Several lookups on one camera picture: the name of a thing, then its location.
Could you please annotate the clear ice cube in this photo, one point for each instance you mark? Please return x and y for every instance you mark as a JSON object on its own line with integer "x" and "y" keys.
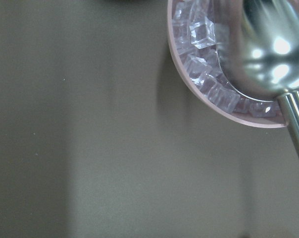
{"x": 202, "y": 33}

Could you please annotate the pink bowl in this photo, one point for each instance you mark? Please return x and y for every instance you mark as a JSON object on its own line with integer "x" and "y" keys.
{"x": 200, "y": 70}

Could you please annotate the metal ice scoop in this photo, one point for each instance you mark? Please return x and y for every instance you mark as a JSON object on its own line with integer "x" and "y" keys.
{"x": 258, "y": 51}

